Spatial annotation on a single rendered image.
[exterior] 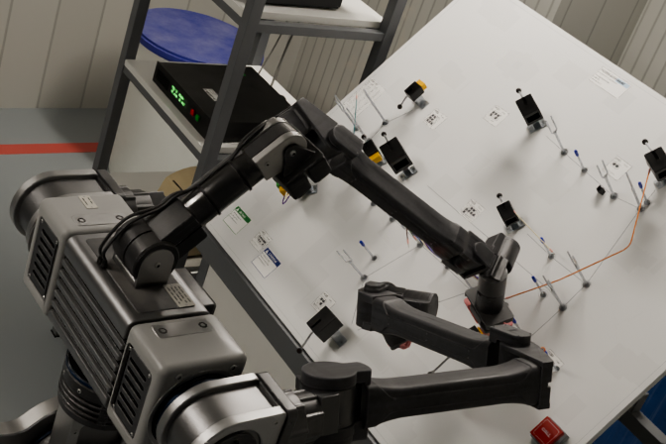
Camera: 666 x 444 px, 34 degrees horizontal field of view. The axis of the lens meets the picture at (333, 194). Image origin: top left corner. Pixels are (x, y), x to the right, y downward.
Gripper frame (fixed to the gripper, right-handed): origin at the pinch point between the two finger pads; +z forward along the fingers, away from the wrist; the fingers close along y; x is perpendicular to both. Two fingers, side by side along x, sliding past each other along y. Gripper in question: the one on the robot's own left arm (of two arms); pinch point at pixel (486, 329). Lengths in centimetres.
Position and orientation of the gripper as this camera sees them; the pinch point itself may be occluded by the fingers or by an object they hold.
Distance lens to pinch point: 237.8
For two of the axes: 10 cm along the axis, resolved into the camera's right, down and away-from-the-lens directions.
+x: -9.3, 2.9, -2.4
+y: -3.8, -6.7, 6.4
